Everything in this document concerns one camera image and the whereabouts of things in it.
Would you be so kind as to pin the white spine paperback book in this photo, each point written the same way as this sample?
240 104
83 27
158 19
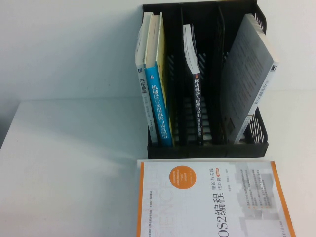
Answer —
144 98

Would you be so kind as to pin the black spine robotics book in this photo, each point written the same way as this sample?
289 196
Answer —
197 98

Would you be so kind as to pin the grey cover leaning book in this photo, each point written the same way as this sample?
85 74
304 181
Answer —
247 79

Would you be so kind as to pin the white and orange ROS2 book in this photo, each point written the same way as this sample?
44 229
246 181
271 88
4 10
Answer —
209 202

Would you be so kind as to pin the yellow book with blue spine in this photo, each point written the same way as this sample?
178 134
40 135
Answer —
159 103

